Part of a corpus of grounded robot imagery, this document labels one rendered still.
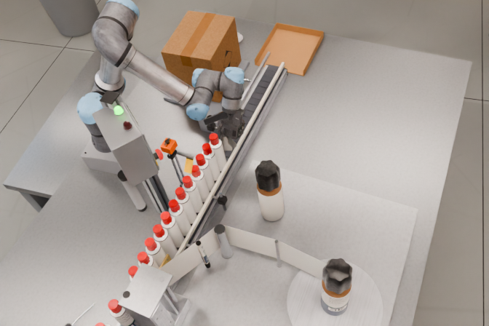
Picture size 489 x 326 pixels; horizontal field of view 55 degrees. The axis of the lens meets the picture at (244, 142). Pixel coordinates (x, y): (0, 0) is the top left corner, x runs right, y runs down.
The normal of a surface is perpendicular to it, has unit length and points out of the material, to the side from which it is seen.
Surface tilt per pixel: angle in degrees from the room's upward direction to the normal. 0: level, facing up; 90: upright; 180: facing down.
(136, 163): 90
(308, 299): 0
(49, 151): 0
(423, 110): 0
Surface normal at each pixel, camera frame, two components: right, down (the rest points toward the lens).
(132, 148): 0.51, 0.65
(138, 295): -0.11, -0.61
